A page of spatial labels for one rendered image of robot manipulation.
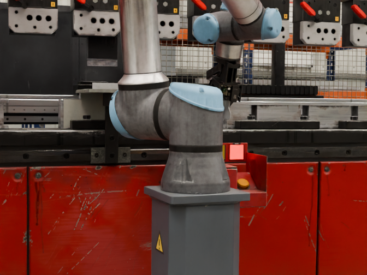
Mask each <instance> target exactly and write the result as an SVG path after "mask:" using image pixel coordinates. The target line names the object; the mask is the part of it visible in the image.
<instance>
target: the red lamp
mask: <svg viewBox="0 0 367 275"><path fill-rule="evenodd" d="M243 155H244V146H243V145H230V159H243Z"/></svg>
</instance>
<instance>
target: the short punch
mask: <svg viewBox="0 0 367 275"><path fill-rule="evenodd" d="M117 61H118V37H92V36H87V66H109V67H117Z"/></svg>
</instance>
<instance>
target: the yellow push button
mask: <svg viewBox="0 0 367 275"><path fill-rule="evenodd" d="M237 187H238V188H240V189H247V188H248V187H249V182H248V181H247V180H245V179H243V178H241V179H238V180H237Z"/></svg>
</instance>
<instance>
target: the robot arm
mask: <svg viewBox="0 0 367 275"><path fill-rule="evenodd" d="M221 1H222V5H221V8H220V11H218V12H215V13H210V14H209V13H207V14H204V15H202V16H200V17H198V18H197V19H196V20H195V22H194V24H193V34H194V36H195V38H196V39H197V40H198V41H199V42H200V43H202V44H213V43H215V42H216V48H215V55H216V56H215V61H216V62H217V63H219V64H218V65H216V66H214V67H213V68H211V69H209V70H208V71H207V72H206V79H207V80H209V81H210V82H209V85H208V86H206V85H198V84H192V83H183V82H172V83H171V84H170V86H169V79H168V78H167V77H166V76H165V75H164V74H163V73H162V68H161V53H160V44H159V29H158V14H157V0H118V4H119V18H120V32H121V45H122V59H123V72H124V75H123V77H122V78H121V79H120V81H119V82H118V88H119V89H118V90H117V91H116V92H115V93H114V94H113V95H112V97H111V98H112V100H111V101H110V104H109V114H110V119H111V122H112V124H113V126H114V128H115V129H116V130H117V131H118V132H119V133H120V134H121V135H122V136H124V137H126V138H131V139H136V140H165V141H169V157H168V160H167V163H166V166H165V169H164V172H163V175H162V178H161V190H162V191H165V192H170V193H179V194H218V193H225V192H228V191H230V179H229V176H228V172H227V168H226V165H225V163H224V159H223V151H222V150H223V121H224V120H225V119H230V117H231V113H230V106H231V105H232V104H233V102H237V101H239V102H241V94H242V87H243V84H242V83H241V82H240V81H239V80H238V79H237V78H236V75H237V71H238V69H240V61H241V57H242V50H243V49H244V48H245V47H244V40H265V39H274V38H276V37H278V36H279V34H280V32H281V28H282V18H281V15H280V13H279V11H278V10H277V9H274V8H267V9H265V8H264V7H263V5H262V3H261V2H260V0H221ZM240 88H241V91H240V97H239V90H240Z"/></svg>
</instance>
